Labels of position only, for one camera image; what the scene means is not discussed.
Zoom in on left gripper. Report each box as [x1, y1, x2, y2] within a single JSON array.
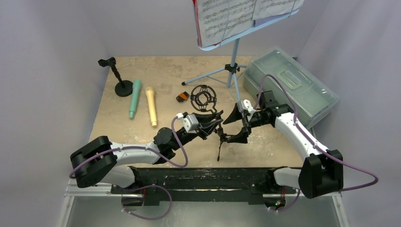
[[170, 113, 222, 151]]

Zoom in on black tripod mic stand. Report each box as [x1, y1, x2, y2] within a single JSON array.
[[190, 85, 232, 161]]

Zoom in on beige condenser microphone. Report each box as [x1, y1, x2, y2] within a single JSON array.
[[145, 87, 158, 127]]

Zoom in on teal toy microphone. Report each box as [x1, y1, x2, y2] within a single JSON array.
[[129, 79, 142, 119]]

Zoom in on black round-base mic stand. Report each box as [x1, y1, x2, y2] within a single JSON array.
[[98, 57, 133, 97]]

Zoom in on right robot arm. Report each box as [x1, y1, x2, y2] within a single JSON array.
[[223, 91, 343, 199]]

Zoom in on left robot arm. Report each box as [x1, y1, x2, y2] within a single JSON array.
[[70, 112, 223, 193]]

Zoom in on orange black hex key set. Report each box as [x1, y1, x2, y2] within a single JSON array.
[[176, 91, 190, 103]]

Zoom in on blue music stand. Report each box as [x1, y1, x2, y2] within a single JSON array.
[[181, 9, 299, 101]]

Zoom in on translucent green storage box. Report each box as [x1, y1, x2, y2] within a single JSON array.
[[243, 46, 340, 129]]

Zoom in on sheet music pages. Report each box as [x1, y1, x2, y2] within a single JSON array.
[[193, 0, 304, 51]]

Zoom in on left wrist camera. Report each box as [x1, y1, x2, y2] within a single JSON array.
[[176, 113, 199, 133]]

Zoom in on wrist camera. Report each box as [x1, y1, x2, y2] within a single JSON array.
[[237, 99, 256, 120], [176, 113, 199, 133]]

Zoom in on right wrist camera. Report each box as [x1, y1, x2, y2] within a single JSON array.
[[237, 99, 256, 120]]

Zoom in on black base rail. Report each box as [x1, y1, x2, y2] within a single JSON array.
[[109, 167, 296, 207]]

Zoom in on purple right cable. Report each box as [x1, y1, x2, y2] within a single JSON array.
[[253, 74, 380, 214]]

